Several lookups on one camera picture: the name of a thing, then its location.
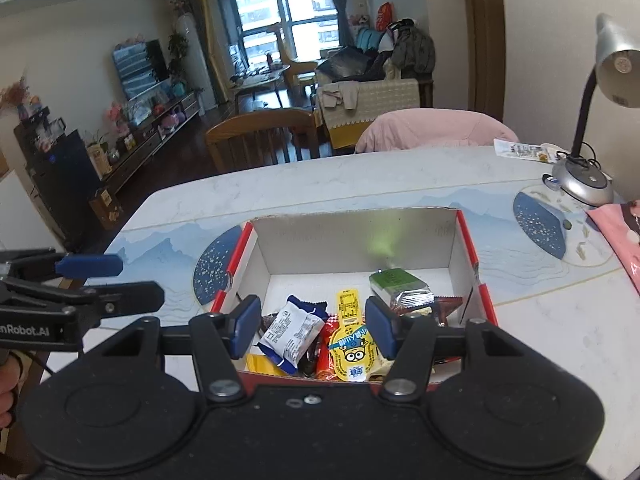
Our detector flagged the large window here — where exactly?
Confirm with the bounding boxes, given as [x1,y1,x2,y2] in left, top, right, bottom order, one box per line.
[216,0,341,68]

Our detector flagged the dried flower bunch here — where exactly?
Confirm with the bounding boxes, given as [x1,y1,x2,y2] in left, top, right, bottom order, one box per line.
[0,77,31,111]

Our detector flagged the white and blue snack packet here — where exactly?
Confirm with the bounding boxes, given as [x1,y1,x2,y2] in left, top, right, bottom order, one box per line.
[257,295,328,375]

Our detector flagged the printed mountain table mat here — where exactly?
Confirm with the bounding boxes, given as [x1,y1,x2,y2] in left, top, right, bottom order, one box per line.
[102,185,631,311]

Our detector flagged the yellow cartoon jelly packet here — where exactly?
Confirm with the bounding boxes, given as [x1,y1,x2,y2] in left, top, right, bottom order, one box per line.
[327,287,383,382]

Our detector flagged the dark red snack packet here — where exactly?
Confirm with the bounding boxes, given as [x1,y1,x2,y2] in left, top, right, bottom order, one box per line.
[432,296,466,328]

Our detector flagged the green snack packet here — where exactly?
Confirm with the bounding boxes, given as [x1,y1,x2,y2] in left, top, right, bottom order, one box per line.
[369,269,433,311]

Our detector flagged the white cabinet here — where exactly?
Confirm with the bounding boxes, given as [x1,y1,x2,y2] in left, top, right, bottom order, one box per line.
[0,169,66,256]

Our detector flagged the small wooden armchair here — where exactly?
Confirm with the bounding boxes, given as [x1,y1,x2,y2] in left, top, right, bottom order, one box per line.
[272,22,318,93]

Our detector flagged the sofa with cream cover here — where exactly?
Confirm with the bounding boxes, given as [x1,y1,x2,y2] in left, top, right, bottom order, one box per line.
[315,45,433,150]

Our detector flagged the red cardboard box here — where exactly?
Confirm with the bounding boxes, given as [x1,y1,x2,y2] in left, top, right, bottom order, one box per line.
[210,207,499,386]

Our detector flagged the low television cabinet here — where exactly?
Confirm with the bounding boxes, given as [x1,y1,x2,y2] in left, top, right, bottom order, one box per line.
[87,89,203,196]

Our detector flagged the flat screen television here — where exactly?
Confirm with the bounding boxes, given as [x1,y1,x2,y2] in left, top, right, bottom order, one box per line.
[112,40,171,102]

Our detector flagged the grey jacket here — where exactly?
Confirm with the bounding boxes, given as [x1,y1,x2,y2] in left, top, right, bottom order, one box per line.
[390,19,436,78]

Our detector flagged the black cabinet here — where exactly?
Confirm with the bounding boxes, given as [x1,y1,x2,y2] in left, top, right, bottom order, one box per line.
[14,107,106,251]

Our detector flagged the wooden coffee table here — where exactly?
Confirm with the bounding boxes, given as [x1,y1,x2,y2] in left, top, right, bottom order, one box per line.
[231,65,291,111]

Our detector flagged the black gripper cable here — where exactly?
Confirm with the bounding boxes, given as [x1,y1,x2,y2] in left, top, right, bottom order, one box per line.
[22,350,57,376]

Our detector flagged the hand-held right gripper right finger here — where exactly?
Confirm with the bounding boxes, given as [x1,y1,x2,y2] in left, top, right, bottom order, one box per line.
[365,296,546,403]

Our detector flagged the silver desk lamp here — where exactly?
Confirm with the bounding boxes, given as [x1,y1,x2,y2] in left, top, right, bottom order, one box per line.
[542,12,640,207]

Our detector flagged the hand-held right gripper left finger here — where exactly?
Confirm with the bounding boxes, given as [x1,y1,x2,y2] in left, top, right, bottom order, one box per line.
[85,296,262,403]

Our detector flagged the yellow and grey curtain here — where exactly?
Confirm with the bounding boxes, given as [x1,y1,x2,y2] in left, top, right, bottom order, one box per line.
[185,0,236,106]

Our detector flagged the green potted plant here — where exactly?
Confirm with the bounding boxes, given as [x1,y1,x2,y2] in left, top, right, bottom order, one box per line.
[167,32,190,86]

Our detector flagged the printed paper leaflet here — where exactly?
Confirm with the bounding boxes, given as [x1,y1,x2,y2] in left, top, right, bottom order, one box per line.
[493,137,571,163]

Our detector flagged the white standing air conditioner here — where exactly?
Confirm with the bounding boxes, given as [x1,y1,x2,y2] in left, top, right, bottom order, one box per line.
[176,14,211,111]

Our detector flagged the small tan paper bag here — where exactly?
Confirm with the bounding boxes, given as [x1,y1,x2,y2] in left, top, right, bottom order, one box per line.
[86,142,112,178]

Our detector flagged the wooden dining chair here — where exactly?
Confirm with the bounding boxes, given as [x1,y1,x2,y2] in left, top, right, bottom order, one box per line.
[205,110,321,173]

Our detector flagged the person's left hand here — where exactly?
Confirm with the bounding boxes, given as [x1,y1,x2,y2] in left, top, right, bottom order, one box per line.
[0,352,25,428]

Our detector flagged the red chips packet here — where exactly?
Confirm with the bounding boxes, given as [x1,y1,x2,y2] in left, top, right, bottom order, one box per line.
[315,315,346,378]

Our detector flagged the wooden door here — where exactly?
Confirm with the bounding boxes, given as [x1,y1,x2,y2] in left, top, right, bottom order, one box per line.
[460,0,506,123]

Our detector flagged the brown paper bag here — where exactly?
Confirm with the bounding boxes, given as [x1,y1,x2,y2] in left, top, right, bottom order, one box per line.
[89,187,123,231]

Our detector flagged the pink cloth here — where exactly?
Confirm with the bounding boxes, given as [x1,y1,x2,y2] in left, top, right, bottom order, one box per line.
[355,108,521,155]
[586,199,640,296]

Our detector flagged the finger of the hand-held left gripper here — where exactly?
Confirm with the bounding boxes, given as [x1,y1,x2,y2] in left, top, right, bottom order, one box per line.
[0,279,165,319]
[0,247,124,290]

